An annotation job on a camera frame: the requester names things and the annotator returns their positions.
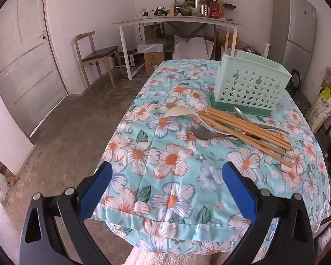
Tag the pile of wooden chopsticks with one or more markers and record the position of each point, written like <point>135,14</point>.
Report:
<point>237,125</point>

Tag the metal spoon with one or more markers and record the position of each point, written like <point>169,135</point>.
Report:
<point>238,112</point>
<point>204,134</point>

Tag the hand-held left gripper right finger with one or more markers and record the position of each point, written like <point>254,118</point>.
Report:
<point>238,190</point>

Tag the white panel door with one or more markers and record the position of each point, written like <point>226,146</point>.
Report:
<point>22,60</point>

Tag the fluffy white cloth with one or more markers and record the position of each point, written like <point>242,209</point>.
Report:
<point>143,258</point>

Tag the black charger device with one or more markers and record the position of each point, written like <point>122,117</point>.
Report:
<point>158,11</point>

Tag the yellow plastic bag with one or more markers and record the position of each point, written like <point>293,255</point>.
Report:
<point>231,38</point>

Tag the white plastic rice spoon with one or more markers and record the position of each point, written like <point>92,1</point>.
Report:
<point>202,121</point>
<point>179,111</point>

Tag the yellow-green rice bag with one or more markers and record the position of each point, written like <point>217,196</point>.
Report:
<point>321,107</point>

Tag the white metal-frame table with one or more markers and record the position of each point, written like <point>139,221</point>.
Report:
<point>182,20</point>

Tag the metal cup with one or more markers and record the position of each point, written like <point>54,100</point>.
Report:
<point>204,9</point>

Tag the wooden chair with dark seat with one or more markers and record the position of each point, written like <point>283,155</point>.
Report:
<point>99,53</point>

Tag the white board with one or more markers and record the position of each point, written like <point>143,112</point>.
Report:
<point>267,51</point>

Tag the green perforated utensil basket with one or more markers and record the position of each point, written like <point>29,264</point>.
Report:
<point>245,88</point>

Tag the small white framed appliance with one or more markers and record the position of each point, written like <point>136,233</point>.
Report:
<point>128,59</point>

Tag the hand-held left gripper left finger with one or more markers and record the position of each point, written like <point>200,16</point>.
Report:
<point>95,190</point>

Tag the white lidded box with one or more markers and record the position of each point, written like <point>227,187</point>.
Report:
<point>151,45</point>

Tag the small brown cardboard box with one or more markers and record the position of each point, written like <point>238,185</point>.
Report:
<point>154,60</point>

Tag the cola bottle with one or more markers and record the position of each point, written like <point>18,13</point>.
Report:
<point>214,11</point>

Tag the silver refrigerator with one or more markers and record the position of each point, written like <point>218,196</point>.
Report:
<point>295,27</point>

